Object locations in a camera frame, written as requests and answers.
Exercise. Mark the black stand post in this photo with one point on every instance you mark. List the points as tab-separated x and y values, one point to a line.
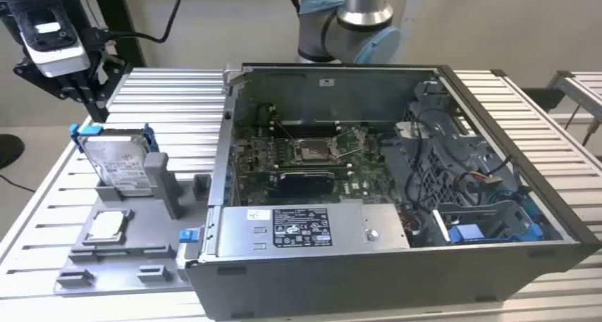
120	19

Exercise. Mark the thin metal locking lever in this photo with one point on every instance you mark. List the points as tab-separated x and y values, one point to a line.
284	129

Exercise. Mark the blue case latch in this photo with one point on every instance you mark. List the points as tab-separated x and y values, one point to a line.
189	235

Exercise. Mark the hard disk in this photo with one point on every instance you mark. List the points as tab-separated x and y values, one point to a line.
118	160

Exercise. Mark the silver power supply unit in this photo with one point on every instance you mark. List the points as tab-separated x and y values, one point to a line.
348	227

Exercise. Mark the green motherboard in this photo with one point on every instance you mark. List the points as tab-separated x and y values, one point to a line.
372	181

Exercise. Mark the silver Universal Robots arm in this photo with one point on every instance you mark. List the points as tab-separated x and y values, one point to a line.
363	5

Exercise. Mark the CPU socket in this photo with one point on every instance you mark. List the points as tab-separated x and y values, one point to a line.
313	150

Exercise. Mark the grey parts rack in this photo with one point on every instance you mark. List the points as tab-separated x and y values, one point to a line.
141	227

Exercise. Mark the slatted metal side table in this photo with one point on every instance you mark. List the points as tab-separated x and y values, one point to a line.
579	82

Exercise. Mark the dark green RAM stick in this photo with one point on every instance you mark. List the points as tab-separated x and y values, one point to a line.
122	254

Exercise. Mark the open dark PC case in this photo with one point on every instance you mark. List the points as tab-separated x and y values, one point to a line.
329	286

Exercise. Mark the grey metal disk bay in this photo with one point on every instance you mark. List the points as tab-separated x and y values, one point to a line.
437	149

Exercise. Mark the blue bay clip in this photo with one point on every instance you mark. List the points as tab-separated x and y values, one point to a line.
467	234

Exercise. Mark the black chair base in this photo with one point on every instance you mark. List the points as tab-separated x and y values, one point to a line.
10	149

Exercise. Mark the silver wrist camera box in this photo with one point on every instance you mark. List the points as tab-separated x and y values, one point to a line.
54	56

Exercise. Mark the black RAM slot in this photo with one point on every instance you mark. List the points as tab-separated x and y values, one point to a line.
308	125
313	165

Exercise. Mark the silver CPU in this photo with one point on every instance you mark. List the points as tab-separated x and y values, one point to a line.
109	226

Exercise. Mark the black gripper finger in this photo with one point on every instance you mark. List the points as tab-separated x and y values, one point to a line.
113	68
41	79

